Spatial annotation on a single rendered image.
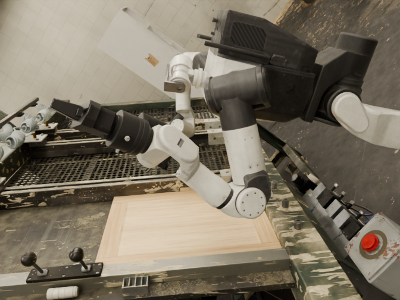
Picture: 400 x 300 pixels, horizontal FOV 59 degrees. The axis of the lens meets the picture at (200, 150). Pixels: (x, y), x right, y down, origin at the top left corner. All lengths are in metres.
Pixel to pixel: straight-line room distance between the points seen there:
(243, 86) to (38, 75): 6.15
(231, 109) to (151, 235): 0.55
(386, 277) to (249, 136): 0.42
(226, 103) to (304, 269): 0.49
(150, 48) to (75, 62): 2.05
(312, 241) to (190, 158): 0.49
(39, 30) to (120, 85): 1.55
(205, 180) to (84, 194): 0.74
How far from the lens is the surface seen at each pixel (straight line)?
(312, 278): 1.01
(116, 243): 1.21
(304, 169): 2.62
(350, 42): 1.18
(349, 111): 1.17
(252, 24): 1.02
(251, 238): 1.18
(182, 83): 1.05
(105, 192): 1.48
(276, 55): 1.04
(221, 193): 0.88
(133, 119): 0.80
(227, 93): 0.86
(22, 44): 6.84
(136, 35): 4.90
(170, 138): 0.81
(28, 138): 2.09
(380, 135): 1.29
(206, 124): 2.12
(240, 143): 0.87
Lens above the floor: 1.55
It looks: 16 degrees down
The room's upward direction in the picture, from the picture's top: 57 degrees counter-clockwise
